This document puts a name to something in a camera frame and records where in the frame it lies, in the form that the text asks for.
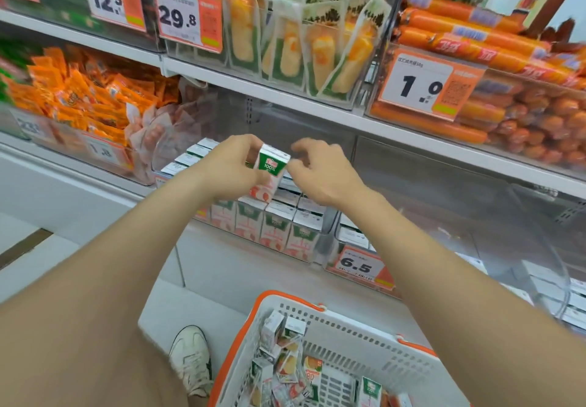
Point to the row of yellow food packs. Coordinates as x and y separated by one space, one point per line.
320 49

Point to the stack of pink snack packets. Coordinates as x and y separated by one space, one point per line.
155 132

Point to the pile of small juice cartons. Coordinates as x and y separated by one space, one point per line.
284 365

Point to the person's right forearm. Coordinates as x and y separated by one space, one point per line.
480 310

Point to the heap of orange snack packets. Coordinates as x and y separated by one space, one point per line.
91 100

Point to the person's left white shoe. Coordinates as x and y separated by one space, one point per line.
192 361

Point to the heap of green red packets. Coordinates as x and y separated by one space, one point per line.
11 58

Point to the person's right hand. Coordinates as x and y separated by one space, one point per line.
329 175

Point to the person's left hand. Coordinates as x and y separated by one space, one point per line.
229 173

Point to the person's left leg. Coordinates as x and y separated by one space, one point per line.
165 388

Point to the stack of orange sausages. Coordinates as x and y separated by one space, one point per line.
503 58

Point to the person's left forearm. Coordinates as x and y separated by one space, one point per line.
91 310

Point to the juice carton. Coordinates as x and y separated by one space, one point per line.
272 166

